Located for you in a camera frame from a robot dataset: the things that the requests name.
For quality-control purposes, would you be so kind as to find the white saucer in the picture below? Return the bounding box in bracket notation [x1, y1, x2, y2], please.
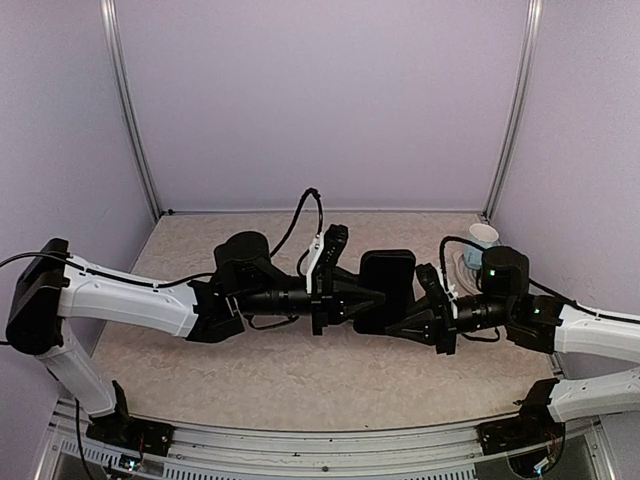
[451, 251, 481, 295]

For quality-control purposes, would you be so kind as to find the light blue ceramic mug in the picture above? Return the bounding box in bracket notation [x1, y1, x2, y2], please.
[463, 223, 500, 270]

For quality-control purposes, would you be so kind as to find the aluminium corner post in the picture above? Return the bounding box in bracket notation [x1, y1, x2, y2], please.
[100, 0, 163, 223]
[482, 0, 544, 224]

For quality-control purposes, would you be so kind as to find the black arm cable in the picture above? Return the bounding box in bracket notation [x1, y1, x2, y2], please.
[0, 187, 326, 291]
[438, 234, 640, 324]

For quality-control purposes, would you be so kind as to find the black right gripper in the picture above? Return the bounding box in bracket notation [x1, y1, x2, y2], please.
[386, 293, 515, 356]

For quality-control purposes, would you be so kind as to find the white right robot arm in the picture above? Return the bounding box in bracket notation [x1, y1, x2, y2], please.
[385, 246, 639, 444]

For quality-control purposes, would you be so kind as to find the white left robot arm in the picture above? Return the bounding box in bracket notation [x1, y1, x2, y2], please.
[5, 225, 385, 445]

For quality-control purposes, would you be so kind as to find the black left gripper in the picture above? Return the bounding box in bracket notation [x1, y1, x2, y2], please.
[236, 264, 386, 335]

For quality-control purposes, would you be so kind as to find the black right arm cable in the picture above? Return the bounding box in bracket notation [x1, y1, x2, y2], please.
[438, 234, 640, 324]

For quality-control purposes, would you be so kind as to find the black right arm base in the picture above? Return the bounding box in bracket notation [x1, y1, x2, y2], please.
[476, 379, 566, 455]

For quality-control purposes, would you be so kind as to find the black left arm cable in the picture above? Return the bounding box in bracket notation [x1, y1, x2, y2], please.
[0, 187, 326, 291]

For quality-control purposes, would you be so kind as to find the aluminium left corner post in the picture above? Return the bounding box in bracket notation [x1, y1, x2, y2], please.
[100, 0, 163, 223]

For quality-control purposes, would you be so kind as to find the aluminium right corner post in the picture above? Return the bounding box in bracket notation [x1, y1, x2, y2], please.
[482, 0, 544, 224]

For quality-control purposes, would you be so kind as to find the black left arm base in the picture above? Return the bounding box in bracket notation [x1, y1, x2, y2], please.
[86, 380, 175, 457]

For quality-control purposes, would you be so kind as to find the aluminium front rail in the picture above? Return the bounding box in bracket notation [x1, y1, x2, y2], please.
[47, 394, 609, 480]

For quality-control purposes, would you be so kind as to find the black phone case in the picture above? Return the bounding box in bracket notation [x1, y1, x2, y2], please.
[353, 249, 416, 335]

